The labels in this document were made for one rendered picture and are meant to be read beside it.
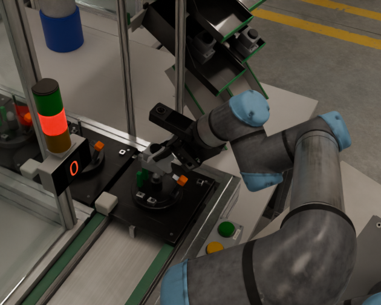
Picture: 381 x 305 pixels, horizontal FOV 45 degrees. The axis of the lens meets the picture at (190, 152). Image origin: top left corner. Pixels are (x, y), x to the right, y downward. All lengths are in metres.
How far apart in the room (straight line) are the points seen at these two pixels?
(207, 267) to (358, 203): 0.97
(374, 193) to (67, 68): 1.22
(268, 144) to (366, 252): 0.38
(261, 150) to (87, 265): 0.56
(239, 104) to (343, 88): 2.54
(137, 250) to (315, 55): 2.71
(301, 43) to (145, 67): 2.09
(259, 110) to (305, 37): 2.99
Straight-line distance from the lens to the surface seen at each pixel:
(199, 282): 0.57
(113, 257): 1.22
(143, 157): 1.16
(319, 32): 3.97
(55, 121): 0.93
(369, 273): 1.14
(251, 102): 0.90
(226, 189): 1.31
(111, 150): 1.39
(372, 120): 3.21
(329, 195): 0.65
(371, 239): 1.14
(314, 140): 0.81
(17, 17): 0.84
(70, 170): 1.03
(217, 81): 1.25
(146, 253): 1.22
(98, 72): 1.88
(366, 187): 1.55
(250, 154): 0.90
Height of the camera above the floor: 1.95
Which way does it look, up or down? 46 degrees down
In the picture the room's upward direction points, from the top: 2 degrees clockwise
